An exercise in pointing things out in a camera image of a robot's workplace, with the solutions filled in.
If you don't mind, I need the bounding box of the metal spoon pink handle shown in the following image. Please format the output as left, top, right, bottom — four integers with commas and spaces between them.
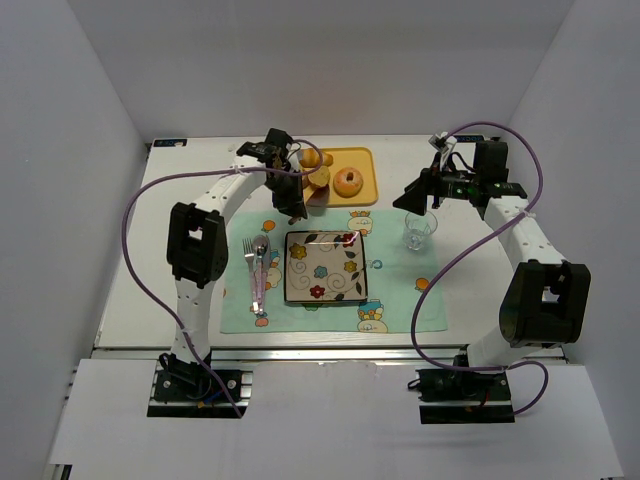
252, 235, 269, 315

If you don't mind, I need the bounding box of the golden croissant roll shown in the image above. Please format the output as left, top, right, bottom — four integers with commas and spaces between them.
298, 148, 333, 169

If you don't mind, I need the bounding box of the square floral plate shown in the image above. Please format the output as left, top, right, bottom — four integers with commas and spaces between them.
283, 230, 368, 305

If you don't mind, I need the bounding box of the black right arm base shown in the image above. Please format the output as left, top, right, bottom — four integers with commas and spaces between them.
407, 368, 515, 425

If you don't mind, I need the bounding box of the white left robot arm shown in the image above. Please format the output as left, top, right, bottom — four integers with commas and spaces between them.
167, 128, 308, 364

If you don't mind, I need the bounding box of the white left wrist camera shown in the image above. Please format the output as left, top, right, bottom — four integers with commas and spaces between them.
287, 146, 302, 171

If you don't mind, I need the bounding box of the yellow plastic tray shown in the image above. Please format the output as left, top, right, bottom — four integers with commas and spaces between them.
297, 147, 378, 207

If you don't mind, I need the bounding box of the seeded bread slice small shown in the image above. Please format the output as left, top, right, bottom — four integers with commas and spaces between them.
307, 165, 331, 189

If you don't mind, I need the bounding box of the light green printed placemat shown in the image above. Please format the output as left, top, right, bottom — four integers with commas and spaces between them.
220, 210, 447, 334

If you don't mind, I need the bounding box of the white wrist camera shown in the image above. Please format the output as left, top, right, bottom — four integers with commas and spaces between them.
287, 146, 302, 171
429, 131, 457, 156

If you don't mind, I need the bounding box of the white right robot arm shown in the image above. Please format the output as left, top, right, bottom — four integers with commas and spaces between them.
393, 135, 591, 374

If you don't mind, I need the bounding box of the blue label right corner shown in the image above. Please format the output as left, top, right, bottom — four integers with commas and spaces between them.
455, 135, 485, 143

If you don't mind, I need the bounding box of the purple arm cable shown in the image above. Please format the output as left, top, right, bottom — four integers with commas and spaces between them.
410, 120, 550, 416
121, 137, 326, 419

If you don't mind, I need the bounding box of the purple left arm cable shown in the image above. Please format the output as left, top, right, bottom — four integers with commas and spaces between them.
121, 137, 326, 419

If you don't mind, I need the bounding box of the blue label left corner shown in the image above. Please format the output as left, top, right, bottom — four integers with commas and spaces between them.
153, 138, 187, 148

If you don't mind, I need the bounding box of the metal spatula wooden handle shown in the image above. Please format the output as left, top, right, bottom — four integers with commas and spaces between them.
288, 187, 330, 225

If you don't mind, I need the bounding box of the orange glazed donut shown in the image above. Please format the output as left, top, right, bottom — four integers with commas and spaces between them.
333, 167, 364, 198

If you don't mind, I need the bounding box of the aluminium front rail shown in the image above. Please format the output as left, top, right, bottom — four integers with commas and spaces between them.
89, 346, 568, 372

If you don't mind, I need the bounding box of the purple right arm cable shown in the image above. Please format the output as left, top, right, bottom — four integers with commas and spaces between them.
410, 120, 550, 416

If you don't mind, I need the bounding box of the clear drinking glass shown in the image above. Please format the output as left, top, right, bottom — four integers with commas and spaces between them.
403, 212, 438, 251

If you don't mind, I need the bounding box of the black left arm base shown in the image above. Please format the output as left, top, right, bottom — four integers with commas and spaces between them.
147, 353, 248, 419

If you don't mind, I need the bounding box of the metal fork pink handle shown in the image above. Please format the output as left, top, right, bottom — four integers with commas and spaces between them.
242, 238, 259, 314

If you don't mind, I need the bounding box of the blue label corner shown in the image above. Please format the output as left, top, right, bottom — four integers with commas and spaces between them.
153, 138, 187, 148
455, 135, 485, 143

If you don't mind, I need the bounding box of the seeded bread slice large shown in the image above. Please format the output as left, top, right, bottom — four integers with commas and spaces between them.
304, 186, 330, 207

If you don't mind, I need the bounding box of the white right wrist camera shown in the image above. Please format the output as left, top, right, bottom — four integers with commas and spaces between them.
429, 131, 457, 156

